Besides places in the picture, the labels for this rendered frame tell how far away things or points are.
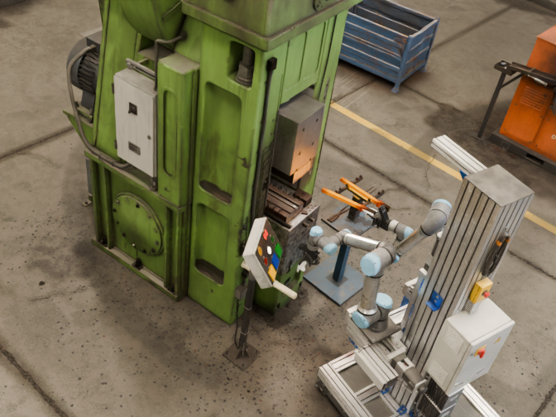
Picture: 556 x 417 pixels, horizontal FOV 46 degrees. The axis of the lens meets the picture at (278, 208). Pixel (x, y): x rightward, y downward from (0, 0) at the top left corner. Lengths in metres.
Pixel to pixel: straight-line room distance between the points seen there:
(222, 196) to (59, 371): 1.64
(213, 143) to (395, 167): 3.02
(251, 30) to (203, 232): 1.71
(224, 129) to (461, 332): 1.80
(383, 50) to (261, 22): 4.60
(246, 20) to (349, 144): 3.64
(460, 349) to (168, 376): 2.04
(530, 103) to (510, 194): 4.05
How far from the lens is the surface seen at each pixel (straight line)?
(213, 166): 4.27
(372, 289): 3.75
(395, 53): 7.92
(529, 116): 7.43
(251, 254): 3.86
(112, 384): 4.74
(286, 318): 5.12
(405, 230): 4.31
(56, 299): 5.24
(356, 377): 4.65
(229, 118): 3.99
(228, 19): 3.60
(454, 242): 3.56
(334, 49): 4.29
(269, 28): 3.46
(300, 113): 4.03
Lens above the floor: 3.93
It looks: 41 degrees down
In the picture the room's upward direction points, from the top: 9 degrees clockwise
